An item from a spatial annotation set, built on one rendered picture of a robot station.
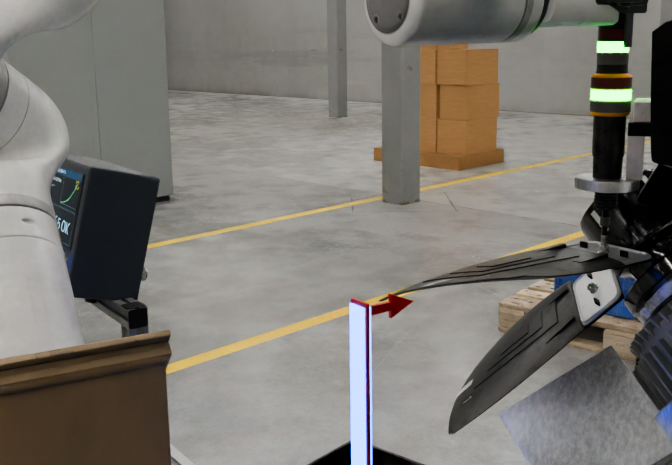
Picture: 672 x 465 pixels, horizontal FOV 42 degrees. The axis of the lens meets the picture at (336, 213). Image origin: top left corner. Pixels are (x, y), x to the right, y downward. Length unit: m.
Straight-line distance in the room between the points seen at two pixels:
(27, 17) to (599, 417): 0.75
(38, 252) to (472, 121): 8.53
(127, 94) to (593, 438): 6.70
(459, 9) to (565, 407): 0.47
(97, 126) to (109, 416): 6.63
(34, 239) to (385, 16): 0.39
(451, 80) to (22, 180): 8.48
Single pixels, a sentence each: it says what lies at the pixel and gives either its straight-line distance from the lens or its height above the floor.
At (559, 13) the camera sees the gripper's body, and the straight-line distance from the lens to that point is 0.88.
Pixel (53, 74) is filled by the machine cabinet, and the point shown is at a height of 1.14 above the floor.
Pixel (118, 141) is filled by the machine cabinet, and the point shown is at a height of 0.57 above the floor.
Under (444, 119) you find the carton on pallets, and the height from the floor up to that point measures 0.50.
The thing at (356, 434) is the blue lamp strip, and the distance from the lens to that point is 0.86.
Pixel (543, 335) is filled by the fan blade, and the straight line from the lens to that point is 1.17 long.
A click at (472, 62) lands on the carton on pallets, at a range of 9.25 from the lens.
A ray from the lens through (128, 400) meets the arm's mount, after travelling 0.79.
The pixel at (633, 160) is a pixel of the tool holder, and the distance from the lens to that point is 1.01.
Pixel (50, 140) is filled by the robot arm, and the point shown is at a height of 1.32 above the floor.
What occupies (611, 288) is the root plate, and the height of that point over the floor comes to 1.12.
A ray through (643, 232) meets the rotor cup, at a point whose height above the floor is 1.20.
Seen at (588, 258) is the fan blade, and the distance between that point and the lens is 0.98.
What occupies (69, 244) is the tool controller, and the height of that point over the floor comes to 1.14.
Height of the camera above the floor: 1.44
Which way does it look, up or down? 12 degrees down
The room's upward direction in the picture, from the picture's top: 1 degrees counter-clockwise
